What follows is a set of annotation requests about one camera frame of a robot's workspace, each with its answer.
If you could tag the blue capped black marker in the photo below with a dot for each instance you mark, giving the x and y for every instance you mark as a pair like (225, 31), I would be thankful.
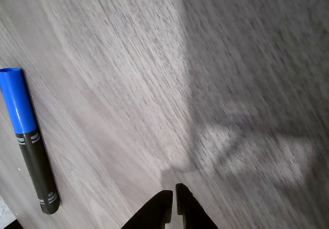
(24, 126)

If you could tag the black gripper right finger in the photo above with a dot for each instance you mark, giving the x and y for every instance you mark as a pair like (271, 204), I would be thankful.
(191, 211)

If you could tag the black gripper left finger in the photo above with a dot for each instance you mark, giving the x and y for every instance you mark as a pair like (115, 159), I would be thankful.
(156, 211)

